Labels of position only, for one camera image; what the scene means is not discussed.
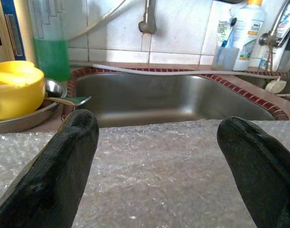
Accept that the clear bubble wrap sheet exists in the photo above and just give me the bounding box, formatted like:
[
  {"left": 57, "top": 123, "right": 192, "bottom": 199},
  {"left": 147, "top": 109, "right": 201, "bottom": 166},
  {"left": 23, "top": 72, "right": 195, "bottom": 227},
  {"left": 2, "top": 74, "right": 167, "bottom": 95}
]
[{"left": 0, "top": 118, "right": 290, "bottom": 228}]

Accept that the cream water ionizer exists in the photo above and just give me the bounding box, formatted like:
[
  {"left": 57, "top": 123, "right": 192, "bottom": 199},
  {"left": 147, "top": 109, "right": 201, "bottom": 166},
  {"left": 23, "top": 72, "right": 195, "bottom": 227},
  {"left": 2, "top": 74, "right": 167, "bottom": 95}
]
[{"left": 0, "top": 0, "right": 29, "bottom": 66}]

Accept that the blue toothbrush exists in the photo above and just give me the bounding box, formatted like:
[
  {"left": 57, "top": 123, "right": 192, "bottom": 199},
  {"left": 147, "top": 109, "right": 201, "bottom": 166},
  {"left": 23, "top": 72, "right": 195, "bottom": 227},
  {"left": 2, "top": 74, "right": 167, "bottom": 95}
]
[{"left": 220, "top": 17, "right": 238, "bottom": 48}]

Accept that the steel spoon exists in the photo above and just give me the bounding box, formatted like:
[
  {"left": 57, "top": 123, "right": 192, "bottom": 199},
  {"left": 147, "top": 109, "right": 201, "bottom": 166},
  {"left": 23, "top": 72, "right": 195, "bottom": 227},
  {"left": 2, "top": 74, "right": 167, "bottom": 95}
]
[{"left": 44, "top": 95, "right": 92, "bottom": 107}]

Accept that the white flexible hose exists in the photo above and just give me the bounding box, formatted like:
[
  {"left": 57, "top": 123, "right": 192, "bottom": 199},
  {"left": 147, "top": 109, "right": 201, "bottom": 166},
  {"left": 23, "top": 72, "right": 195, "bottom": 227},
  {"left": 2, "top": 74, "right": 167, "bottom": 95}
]
[{"left": 68, "top": 0, "right": 128, "bottom": 42}]

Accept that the white printed bottle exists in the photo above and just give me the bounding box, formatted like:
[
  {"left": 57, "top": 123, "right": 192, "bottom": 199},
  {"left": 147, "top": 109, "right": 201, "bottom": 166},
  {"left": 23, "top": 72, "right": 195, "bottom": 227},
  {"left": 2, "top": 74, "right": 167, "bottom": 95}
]
[{"left": 258, "top": 0, "right": 290, "bottom": 72}]

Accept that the white round sink stopper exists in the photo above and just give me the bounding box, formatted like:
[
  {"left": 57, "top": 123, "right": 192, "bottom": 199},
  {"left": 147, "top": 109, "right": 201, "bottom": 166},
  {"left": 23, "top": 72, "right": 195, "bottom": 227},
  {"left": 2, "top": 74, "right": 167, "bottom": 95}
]
[{"left": 264, "top": 76, "right": 288, "bottom": 94}]

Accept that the grey counter hose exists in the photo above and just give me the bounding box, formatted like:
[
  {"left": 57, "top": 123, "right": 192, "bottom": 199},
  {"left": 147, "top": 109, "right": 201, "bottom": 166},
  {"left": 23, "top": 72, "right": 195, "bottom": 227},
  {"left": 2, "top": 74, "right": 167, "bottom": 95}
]
[{"left": 70, "top": 60, "right": 281, "bottom": 80}]

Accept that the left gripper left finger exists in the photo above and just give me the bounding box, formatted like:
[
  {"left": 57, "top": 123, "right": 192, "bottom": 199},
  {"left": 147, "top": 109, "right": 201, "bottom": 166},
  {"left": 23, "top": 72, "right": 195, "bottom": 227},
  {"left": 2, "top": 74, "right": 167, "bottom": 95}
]
[{"left": 0, "top": 109, "right": 100, "bottom": 228}]

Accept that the green dish soap bottle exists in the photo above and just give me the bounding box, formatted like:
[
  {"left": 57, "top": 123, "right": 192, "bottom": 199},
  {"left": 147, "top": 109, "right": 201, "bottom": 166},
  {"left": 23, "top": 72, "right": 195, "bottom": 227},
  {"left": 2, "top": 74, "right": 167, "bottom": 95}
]
[{"left": 28, "top": 0, "right": 72, "bottom": 82}]

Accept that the clear plastic cup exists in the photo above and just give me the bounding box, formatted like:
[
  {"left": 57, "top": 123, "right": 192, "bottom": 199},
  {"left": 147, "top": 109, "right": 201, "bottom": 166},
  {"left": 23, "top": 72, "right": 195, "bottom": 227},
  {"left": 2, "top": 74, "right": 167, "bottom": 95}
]
[{"left": 211, "top": 45, "right": 241, "bottom": 71}]

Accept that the steel sink basin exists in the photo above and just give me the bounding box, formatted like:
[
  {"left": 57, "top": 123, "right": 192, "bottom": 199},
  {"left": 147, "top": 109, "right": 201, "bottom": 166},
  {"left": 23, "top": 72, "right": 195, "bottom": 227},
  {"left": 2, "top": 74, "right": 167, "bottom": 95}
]
[
  {"left": 237, "top": 73, "right": 290, "bottom": 104},
  {"left": 75, "top": 72, "right": 277, "bottom": 128}
]

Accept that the white toothpaste tube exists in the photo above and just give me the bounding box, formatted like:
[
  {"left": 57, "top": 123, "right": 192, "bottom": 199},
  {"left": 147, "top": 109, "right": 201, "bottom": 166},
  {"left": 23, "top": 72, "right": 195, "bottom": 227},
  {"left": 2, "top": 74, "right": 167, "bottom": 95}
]
[{"left": 216, "top": 19, "right": 232, "bottom": 48}]

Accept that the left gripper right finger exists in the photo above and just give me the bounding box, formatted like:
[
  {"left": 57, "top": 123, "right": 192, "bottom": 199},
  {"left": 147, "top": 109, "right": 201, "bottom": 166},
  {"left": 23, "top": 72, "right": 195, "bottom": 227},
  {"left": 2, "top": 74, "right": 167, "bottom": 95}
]
[{"left": 216, "top": 116, "right": 290, "bottom": 228}]

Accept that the chrome tap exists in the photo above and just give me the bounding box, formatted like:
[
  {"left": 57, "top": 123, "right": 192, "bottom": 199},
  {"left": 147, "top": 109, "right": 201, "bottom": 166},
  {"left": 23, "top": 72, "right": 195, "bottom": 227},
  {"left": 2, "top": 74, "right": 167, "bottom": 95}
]
[{"left": 258, "top": 0, "right": 290, "bottom": 48}]

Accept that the grey wall faucet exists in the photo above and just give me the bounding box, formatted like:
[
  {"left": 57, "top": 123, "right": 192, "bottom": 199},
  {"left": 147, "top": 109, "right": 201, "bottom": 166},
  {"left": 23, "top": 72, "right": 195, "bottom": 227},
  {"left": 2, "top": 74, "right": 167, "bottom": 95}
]
[{"left": 138, "top": 0, "right": 158, "bottom": 34}]

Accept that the white detergent bottle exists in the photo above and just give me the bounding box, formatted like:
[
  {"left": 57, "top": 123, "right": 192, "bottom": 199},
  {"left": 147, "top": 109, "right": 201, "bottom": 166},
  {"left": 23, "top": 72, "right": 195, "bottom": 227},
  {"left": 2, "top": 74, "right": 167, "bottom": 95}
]
[{"left": 232, "top": 0, "right": 267, "bottom": 72}]

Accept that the steel deep plate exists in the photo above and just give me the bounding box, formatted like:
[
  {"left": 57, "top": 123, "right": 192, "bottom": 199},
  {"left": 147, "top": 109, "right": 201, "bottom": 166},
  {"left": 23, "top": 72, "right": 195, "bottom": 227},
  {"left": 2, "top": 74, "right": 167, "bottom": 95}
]
[{"left": 0, "top": 77, "right": 68, "bottom": 135}]

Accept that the yellow plastic bowl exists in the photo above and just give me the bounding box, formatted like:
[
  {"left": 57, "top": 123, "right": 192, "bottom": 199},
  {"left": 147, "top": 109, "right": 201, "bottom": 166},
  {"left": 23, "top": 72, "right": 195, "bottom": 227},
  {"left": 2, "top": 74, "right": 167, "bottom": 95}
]
[{"left": 0, "top": 60, "right": 46, "bottom": 122}]

